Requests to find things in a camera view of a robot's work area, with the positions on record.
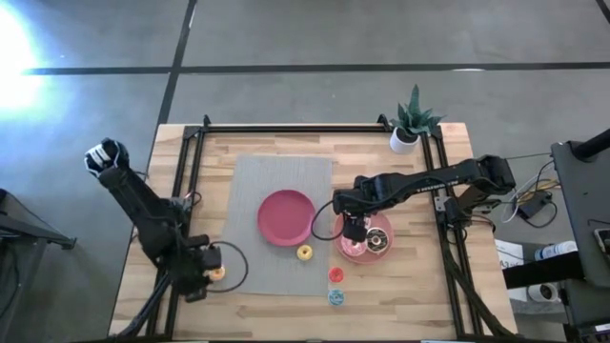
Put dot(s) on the green snake plant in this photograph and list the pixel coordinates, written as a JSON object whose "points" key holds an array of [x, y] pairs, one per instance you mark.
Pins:
{"points": [[413, 116]]}

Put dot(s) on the chocolate sprinkled donut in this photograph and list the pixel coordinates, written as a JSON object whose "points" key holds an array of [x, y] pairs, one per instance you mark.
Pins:
{"points": [[377, 239]]}

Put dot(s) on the white plant pot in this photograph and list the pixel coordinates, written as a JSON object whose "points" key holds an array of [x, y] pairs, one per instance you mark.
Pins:
{"points": [[402, 143]]}

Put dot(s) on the white printed box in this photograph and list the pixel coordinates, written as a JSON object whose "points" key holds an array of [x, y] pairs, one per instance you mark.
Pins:
{"points": [[509, 255]]}

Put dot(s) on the blue sprinkled donut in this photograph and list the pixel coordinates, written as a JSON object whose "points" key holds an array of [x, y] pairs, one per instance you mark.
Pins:
{"points": [[336, 297]]}

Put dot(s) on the grey side cart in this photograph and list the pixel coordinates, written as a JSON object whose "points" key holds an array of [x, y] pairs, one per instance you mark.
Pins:
{"points": [[583, 200]]}

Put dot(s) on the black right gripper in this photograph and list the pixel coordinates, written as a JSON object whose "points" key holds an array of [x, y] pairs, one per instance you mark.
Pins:
{"points": [[355, 227]]}

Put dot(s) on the yellow frosted donut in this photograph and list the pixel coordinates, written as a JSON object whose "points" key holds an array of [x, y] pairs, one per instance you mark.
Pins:
{"points": [[304, 252]]}

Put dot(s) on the pink frosted donut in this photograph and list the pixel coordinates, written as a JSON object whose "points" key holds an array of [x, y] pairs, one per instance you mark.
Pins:
{"points": [[353, 248]]}

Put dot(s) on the grey woven placemat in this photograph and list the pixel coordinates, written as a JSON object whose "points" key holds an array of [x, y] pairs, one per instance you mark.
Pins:
{"points": [[267, 267]]}

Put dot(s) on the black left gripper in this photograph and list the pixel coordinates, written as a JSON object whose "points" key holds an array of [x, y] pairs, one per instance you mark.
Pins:
{"points": [[196, 271]]}

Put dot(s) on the black metal table frame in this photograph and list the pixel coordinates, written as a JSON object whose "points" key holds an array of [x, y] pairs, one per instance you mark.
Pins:
{"points": [[295, 128]]}

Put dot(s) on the white bottle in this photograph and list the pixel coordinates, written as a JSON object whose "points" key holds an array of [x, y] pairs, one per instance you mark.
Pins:
{"points": [[555, 250]]}

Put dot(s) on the cream donut with orange frosting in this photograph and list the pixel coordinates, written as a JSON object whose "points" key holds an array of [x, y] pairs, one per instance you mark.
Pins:
{"points": [[217, 274]]}

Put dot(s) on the red sprinkled donut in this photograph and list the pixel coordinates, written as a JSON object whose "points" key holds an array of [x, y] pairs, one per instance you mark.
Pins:
{"points": [[336, 274]]}

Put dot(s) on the black power adapter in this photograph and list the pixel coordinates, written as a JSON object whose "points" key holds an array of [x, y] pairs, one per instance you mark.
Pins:
{"points": [[534, 205]]}

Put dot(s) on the white tape roll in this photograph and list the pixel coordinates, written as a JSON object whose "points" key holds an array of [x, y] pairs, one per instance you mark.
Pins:
{"points": [[542, 292]]}

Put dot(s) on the dark side table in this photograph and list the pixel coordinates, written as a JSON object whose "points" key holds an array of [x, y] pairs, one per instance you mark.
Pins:
{"points": [[28, 228]]}

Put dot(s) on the light pink plate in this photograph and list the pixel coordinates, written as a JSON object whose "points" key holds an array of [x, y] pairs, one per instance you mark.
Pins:
{"points": [[386, 252]]}

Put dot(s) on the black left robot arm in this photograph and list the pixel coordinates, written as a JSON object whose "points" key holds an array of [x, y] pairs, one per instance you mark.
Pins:
{"points": [[143, 209]]}

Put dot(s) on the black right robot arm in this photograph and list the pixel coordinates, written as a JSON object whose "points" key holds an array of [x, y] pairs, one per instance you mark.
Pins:
{"points": [[419, 183]]}

